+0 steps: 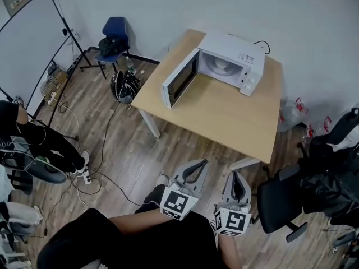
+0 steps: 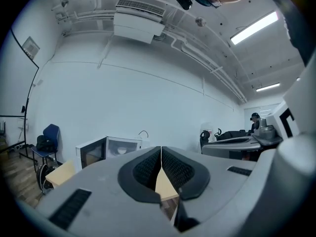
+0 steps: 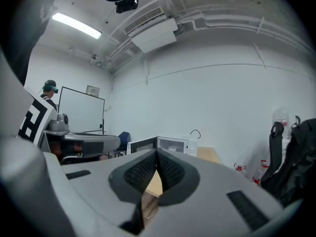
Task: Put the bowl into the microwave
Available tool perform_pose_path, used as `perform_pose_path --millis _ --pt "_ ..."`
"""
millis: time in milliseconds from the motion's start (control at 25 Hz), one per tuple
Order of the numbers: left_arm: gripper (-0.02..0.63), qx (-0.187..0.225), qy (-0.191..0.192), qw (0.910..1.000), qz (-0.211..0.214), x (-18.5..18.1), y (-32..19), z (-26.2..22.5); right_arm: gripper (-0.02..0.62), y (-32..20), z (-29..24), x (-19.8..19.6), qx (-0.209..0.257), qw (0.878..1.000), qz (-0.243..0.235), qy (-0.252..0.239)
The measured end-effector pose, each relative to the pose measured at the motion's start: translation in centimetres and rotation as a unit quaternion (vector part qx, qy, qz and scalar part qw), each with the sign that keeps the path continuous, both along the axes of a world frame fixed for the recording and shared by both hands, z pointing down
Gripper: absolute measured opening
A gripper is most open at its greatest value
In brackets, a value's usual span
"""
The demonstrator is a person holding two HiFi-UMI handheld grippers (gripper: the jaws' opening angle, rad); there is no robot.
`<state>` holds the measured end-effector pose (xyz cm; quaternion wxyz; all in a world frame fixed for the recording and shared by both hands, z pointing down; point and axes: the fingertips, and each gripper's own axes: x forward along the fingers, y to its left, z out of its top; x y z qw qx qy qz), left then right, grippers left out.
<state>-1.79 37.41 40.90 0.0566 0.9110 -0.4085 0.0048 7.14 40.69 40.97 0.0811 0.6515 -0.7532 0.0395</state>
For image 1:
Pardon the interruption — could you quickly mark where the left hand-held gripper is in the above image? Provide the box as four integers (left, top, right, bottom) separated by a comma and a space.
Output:
159, 159, 210, 221

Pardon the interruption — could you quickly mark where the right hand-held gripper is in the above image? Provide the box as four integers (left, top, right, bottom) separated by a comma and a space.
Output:
213, 170, 252, 237

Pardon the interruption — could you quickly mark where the white bowl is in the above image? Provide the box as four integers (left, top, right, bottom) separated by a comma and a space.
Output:
209, 59, 229, 69

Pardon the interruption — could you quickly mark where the white microwave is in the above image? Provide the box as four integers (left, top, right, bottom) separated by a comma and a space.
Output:
161, 32, 266, 110

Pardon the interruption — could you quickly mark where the person's right forearm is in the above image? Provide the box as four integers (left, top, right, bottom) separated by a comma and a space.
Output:
217, 234, 242, 269

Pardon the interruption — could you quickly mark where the person's left forearm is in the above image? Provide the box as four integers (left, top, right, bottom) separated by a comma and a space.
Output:
108, 207, 173, 236

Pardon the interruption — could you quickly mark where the white table leg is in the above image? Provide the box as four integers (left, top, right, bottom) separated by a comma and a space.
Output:
229, 157, 260, 170
139, 108, 161, 139

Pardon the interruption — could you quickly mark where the person's white shoe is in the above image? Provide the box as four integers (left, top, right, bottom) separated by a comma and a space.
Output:
155, 174, 169, 190

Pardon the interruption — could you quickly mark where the black office chair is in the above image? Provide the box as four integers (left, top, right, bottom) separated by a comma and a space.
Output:
256, 163, 309, 243

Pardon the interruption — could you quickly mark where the person's black clothing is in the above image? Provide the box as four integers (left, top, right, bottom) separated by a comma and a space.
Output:
36, 183, 222, 269

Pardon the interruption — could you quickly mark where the black jacket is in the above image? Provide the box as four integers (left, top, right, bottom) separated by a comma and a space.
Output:
298, 134, 359, 226

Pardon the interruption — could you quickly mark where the black helmet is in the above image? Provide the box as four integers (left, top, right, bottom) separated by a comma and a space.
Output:
109, 70, 142, 105

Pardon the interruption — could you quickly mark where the black scooter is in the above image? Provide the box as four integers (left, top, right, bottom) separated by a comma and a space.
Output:
311, 107, 359, 151

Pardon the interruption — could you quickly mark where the clear plastic water bottle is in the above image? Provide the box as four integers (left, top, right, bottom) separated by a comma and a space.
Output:
125, 56, 137, 75

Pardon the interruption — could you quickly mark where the black bag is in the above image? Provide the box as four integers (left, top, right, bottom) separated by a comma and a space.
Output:
98, 36, 130, 58

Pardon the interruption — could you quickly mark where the brown cardboard box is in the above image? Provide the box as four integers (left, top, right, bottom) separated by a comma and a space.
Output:
53, 69, 70, 86

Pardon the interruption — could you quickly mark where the blue chair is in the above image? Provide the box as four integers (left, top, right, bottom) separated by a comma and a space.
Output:
94, 16, 132, 80

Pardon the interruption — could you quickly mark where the whiteboard on black stand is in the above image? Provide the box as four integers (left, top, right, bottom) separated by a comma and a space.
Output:
0, 0, 93, 140

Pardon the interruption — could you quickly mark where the white floor cable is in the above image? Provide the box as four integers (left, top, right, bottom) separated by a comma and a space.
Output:
57, 102, 88, 207

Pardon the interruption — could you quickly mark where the black power cable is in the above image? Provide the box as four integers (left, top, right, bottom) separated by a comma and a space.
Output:
253, 40, 271, 55

